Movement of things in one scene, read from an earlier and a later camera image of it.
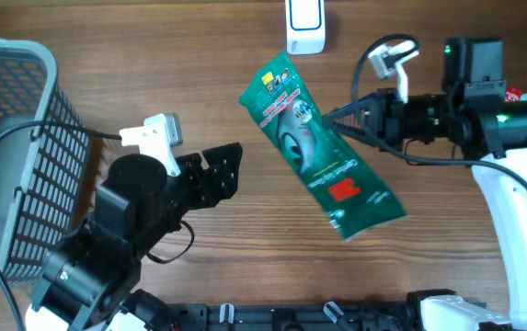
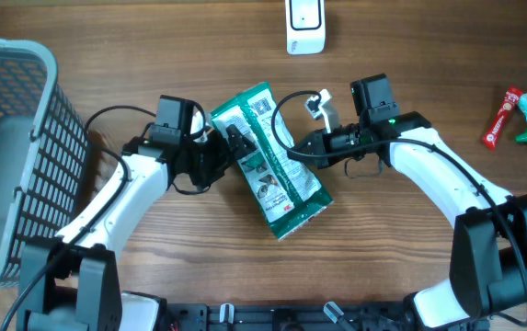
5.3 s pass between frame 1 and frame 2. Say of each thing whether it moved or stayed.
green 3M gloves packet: moved
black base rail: stayed
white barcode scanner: stayed
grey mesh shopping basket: stayed
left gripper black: moved
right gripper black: moved
